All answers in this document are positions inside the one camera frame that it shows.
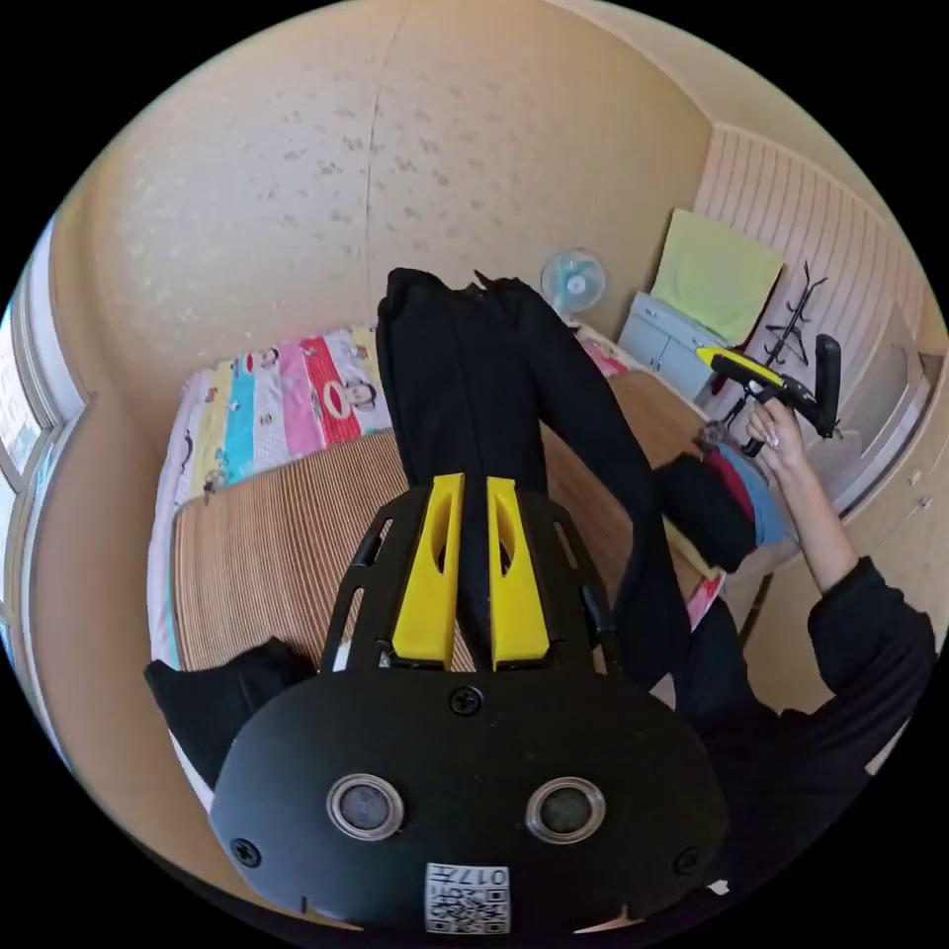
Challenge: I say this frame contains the bed with woven mat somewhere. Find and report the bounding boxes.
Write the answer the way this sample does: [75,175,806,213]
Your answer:
[146,324,735,791]

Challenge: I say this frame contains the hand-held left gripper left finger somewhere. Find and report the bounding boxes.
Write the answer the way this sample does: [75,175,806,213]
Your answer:
[390,473,467,661]

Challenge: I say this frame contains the pale blue cupboard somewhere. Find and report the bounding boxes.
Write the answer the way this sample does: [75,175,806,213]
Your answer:
[617,208,787,406]

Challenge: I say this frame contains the pile of clothes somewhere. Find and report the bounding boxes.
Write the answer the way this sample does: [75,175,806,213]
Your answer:
[655,443,789,573]

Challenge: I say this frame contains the window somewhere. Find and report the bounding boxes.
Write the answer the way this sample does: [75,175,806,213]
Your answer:
[0,220,74,509]

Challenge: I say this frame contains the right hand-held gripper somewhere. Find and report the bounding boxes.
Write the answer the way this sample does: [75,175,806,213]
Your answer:
[695,344,830,458]

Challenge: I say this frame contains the person's right hand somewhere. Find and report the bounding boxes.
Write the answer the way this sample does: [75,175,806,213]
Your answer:
[744,403,808,477]

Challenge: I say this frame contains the black coat rack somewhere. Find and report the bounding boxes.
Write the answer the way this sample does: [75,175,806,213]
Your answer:
[763,259,830,368]

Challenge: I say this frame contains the person's right forearm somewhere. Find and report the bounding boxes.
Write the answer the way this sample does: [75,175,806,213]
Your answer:
[769,444,867,596]

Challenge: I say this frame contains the small blue fan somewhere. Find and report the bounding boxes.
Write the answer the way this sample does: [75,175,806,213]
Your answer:
[539,247,609,323]

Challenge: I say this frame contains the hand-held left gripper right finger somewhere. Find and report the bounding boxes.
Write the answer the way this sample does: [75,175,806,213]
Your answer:
[485,476,553,671]

